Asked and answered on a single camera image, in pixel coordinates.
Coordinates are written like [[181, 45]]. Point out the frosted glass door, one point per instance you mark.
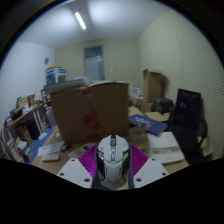
[[94, 65]]

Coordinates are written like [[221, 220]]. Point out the ceiling tube light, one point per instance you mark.
[[80, 20]]

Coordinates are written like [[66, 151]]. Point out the round wall clock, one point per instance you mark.
[[46, 60]]

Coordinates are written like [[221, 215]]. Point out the black office chair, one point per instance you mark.
[[188, 123]]

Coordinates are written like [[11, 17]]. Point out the white grey computer mouse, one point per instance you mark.
[[112, 163]]

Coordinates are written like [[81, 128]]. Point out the cluttered shelf unit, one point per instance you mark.
[[20, 130]]

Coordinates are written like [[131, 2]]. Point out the blue white carton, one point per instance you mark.
[[56, 75]]

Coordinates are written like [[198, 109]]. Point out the clear round plastic container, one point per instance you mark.
[[138, 133]]

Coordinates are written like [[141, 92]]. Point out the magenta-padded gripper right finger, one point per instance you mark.
[[150, 171]]

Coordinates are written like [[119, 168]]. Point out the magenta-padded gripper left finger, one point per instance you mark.
[[75, 171]]

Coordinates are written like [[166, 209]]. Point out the large brown cardboard box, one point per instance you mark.
[[71, 113]]

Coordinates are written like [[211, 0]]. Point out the white paper sheet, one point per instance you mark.
[[50, 149]]

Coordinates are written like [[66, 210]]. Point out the tall open cardboard box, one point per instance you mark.
[[152, 86]]

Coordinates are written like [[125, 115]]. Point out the clear plastic jug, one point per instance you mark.
[[51, 121]]

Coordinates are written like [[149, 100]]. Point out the white open book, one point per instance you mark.
[[165, 148]]

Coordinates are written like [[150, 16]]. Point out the blue book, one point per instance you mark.
[[148, 124]]

